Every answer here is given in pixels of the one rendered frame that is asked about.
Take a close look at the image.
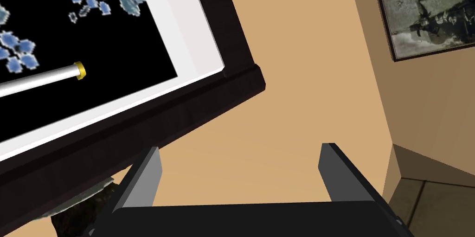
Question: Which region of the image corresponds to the dark mottled object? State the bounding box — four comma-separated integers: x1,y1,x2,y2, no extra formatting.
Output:
35,177,121,237

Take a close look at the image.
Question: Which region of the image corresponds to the dark framed grey picture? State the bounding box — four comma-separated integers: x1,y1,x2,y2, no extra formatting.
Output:
376,0,475,63

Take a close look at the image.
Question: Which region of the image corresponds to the white rod with yellow cap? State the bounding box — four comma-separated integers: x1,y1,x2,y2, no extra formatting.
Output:
0,61,87,98

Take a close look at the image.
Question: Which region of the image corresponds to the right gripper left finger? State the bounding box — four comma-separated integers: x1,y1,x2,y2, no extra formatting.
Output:
110,146,163,215

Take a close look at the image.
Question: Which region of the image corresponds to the dark framed flower picture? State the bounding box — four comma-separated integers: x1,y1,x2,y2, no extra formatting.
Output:
0,0,266,236

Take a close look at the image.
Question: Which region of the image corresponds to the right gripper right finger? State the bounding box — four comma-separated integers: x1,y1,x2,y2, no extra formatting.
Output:
318,142,388,205

